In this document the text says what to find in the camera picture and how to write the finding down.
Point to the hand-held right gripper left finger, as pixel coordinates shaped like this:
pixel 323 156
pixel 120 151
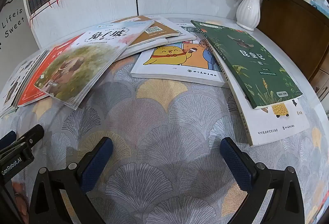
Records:
pixel 99 162

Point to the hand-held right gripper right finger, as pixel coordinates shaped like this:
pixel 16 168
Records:
pixel 236 164

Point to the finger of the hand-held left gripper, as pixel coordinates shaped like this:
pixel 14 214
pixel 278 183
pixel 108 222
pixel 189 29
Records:
pixel 7 137
pixel 33 134

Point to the red book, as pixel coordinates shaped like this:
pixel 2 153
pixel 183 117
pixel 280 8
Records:
pixel 33 82

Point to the teal poetry book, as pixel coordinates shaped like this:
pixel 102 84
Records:
pixel 12 80

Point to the white book yellow honeycomb print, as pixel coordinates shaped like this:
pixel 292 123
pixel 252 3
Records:
pixel 277 123

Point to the meadow cover rabbit book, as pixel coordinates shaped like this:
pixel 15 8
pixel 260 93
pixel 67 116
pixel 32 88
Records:
pixel 84 67

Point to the dark green insect book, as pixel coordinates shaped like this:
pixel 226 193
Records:
pixel 246 64

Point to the yellow chick cartoon book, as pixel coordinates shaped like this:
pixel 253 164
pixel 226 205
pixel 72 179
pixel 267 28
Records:
pixel 169 59

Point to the brown cover book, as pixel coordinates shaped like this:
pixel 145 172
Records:
pixel 144 38

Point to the brown wooden cabinet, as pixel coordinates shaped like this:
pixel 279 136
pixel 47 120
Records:
pixel 290 33

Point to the white bookshelf cabinet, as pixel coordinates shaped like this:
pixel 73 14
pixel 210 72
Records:
pixel 102 0

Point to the light blue box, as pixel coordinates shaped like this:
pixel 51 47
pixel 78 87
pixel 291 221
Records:
pixel 317 4

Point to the cartoon wall decal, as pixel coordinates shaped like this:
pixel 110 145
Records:
pixel 15 31

